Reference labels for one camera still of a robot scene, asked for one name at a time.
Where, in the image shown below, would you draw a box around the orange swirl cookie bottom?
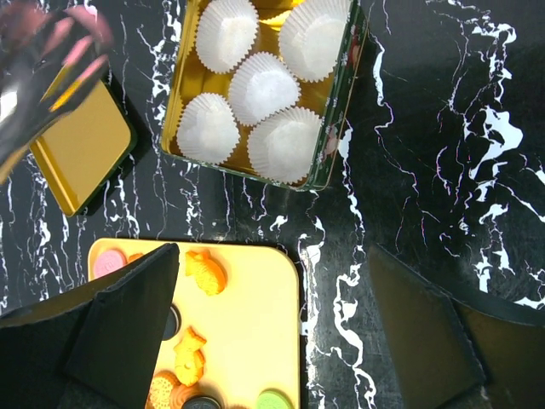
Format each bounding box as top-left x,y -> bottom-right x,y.
169,383 -> 200,409

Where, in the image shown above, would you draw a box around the white paper cup back right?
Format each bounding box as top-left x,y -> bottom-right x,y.
278,0 -> 352,82

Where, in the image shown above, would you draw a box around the white paper cup front left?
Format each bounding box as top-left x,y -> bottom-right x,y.
176,93 -> 240,165

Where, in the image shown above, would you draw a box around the white paper cup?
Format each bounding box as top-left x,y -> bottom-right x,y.
228,52 -> 301,125
247,107 -> 322,184
176,93 -> 240,165
196,0 -> 259,74
278,0 -> 352,82

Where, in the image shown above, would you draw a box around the orange fish cookie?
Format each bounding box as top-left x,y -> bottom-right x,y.
185,251 -> 227,297
174,326 -> 207,387

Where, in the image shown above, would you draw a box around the orange swirl cookie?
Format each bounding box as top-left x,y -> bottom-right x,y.
169,383 -> 200,409
127,252 -> 144,263

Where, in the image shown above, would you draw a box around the white paper cup front right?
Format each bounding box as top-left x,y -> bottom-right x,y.
247,107 -> 322,184

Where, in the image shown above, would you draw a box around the metal serving tongs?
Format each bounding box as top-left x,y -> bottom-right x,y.
1,1 -> 113,178

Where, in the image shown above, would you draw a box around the green gold cookie tin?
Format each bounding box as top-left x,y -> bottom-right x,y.
161,1 -> 368,191

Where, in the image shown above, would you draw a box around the green sandwich cookie bottom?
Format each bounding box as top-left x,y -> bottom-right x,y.
255,389 -> 294,409

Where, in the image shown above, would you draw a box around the orange swirl cookie top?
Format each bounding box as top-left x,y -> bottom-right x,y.
127,252 -> 144,263

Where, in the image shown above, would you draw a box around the white paper cup back left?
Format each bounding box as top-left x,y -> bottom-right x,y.
196,0 -> 259,74

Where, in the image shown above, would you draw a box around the yellow serving tray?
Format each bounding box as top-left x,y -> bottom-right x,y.
87,237 -> 302,409

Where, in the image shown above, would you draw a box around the white paper cup centre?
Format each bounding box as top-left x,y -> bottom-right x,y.
228,52 -> 301,125

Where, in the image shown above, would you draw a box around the black sandwich cookie bottom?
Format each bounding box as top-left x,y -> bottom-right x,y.
182,395 -> 221,409

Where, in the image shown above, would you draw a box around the pink sandwich cookie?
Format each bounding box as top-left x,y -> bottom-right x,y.
92,249 -> 127,279
37,5 -> 112,97

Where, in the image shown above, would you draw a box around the black sandwich cookie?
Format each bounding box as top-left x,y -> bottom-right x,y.
163,304 -> 181,341
182,395 -> 221,409

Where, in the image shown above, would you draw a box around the gold tin lid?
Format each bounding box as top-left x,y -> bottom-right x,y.
30,82 -> 136,216

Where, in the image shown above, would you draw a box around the round tan biscuit bottom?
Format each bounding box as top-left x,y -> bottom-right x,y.
146,371 -> 180,409

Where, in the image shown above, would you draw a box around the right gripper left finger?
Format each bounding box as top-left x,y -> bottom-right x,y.
1,244 -> 180,408

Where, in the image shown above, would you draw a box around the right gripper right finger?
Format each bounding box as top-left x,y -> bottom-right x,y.
369,245 -> 544,408

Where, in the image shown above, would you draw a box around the orange fish cookie top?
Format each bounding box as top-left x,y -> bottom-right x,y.
185,251 -> 227,297

